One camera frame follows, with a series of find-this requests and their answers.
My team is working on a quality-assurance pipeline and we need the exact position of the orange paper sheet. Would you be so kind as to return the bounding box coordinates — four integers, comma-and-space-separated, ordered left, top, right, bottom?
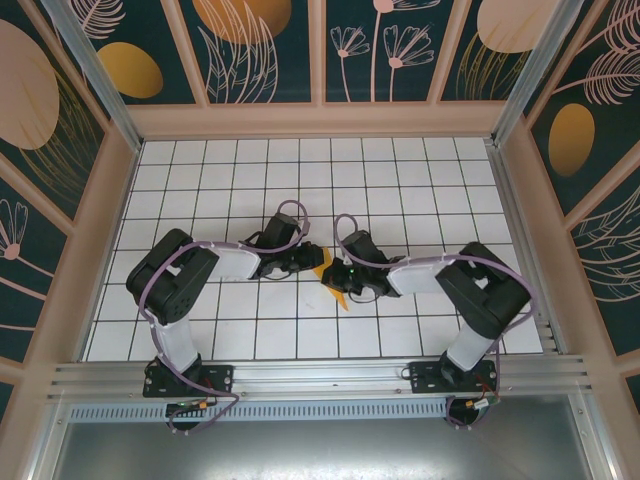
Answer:
312, 247, 351, 312

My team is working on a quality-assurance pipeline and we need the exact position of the grey metal sheet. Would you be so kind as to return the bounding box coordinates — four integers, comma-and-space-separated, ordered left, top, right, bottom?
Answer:
49, 418, 614, 480

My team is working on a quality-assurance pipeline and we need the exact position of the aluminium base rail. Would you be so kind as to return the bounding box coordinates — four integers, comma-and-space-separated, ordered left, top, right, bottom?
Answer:
47, 355, 594, 401

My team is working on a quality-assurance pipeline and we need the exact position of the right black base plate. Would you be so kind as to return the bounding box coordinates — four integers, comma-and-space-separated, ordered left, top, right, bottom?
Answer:
408, 360, 501, 396

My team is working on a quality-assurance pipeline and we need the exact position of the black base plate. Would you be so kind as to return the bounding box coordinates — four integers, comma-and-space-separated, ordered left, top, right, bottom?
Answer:
143, 363, 235, 399
408, 360, 501, 396

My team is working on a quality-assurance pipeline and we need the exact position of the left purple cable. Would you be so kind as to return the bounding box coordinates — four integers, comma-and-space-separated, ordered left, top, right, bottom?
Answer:
138, 199, 312, 434

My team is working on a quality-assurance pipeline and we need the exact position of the purple cable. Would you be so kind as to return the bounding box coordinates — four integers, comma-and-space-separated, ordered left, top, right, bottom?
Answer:
138, 199, 312, 434
332, 213, 535, 430

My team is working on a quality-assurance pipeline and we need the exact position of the aluminium side rail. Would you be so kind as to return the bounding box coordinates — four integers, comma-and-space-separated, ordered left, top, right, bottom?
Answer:
487, 142, 569, 354

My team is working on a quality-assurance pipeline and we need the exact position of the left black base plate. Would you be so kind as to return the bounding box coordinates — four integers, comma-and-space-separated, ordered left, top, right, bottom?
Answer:
143, 363, 235, 399

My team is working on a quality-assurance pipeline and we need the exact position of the slotted grey cable duct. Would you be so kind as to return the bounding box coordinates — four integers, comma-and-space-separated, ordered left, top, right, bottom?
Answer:
69, 397, 451, 422

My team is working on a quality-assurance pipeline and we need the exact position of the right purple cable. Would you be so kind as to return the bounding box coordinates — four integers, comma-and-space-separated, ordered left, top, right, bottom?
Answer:
332, 213, 535, 430

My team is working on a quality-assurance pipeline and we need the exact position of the small circuit board with wires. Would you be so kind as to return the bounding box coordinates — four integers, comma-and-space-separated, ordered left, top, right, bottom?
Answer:
462, 396, 502, 415
167, 398, 210, 417

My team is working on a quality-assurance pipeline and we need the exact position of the aluminium corner post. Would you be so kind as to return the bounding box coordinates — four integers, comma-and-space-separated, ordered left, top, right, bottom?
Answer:
42, 0, 144, 154
492, 0, 609, 146

